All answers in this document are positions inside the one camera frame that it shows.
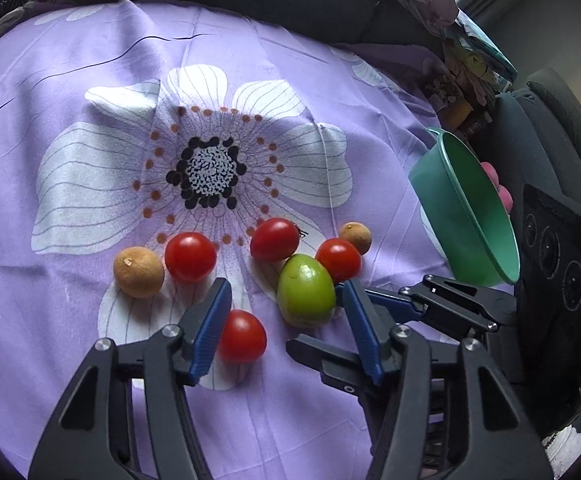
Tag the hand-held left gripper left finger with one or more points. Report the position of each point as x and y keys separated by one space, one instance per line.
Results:
x=211 y=320

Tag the purple floral cloth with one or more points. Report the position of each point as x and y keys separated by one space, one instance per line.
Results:
x=95 y=110

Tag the large brown round fruit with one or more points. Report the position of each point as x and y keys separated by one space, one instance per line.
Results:
x=138 y=271

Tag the red tomato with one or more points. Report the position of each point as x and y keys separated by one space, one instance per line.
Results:
x=190 y=256
x=243 y=337
x=274 y=239
x=338 y=259

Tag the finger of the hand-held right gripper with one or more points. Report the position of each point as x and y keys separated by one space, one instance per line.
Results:
x=328 y=360
x=455 y=302

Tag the small brown round fruit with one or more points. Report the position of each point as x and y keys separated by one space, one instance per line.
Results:
x=355 y=237

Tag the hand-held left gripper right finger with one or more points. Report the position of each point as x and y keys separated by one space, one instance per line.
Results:
x=361 y=321

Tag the grey armchair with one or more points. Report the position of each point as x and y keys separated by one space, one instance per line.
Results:
x=545 y=130

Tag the pile of clothes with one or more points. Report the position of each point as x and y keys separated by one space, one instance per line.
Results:
x=435 y=20

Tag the person's right hand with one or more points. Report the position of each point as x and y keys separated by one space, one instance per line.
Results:
x=500 y=187

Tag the green plastic bowl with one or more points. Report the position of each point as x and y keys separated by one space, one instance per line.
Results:
x=465 y=215

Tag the green tomato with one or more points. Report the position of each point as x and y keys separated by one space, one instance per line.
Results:
x=304 y=290

